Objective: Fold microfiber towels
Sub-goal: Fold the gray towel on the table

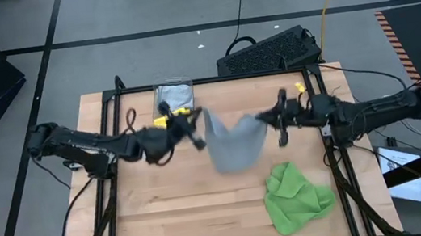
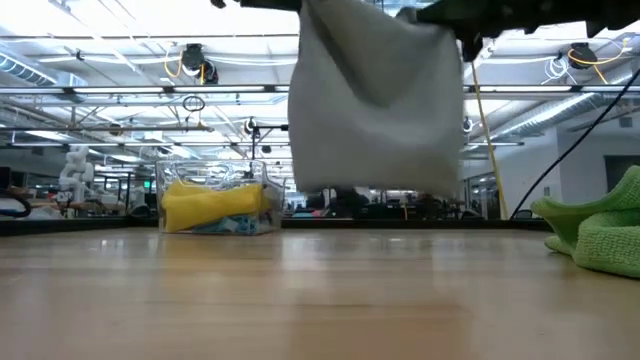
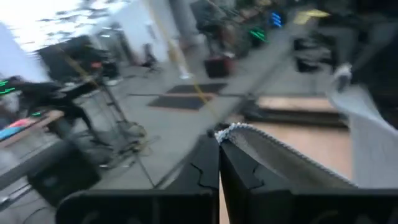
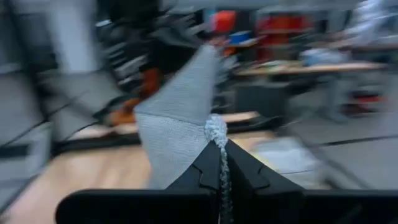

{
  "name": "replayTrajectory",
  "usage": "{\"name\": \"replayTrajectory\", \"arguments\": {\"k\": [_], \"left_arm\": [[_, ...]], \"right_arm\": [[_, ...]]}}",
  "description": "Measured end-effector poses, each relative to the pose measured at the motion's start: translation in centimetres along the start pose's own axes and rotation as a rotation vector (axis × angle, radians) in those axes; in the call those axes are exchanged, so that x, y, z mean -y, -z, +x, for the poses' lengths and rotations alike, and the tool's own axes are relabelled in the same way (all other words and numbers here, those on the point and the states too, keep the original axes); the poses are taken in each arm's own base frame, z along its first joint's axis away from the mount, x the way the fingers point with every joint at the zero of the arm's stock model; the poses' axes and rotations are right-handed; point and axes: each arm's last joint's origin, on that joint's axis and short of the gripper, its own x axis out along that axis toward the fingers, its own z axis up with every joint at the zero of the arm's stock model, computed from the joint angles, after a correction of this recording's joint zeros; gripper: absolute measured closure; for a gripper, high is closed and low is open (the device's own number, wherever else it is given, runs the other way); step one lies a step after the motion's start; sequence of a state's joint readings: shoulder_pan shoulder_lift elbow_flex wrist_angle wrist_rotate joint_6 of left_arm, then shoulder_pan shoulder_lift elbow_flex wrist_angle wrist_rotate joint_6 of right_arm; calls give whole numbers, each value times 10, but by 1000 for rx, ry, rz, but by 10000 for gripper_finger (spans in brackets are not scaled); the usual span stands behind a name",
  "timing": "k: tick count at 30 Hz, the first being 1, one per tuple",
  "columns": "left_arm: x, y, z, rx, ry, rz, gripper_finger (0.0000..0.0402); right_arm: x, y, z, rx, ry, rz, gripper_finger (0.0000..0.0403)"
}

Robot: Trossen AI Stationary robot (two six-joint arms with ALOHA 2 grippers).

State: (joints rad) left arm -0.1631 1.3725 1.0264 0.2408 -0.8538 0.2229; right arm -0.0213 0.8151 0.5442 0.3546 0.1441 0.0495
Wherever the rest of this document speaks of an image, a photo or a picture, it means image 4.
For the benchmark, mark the gray waffle-weave towel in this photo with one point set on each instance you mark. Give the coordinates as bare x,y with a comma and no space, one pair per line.
177,124

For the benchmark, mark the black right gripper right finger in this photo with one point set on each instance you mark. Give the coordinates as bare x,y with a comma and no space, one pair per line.
295,207

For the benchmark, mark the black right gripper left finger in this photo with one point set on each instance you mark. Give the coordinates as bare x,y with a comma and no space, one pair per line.
140,207

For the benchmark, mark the red cabinet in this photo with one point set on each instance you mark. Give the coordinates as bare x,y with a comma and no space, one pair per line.
283,34

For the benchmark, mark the wooden background table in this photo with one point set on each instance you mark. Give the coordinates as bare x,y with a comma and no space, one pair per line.
311,68

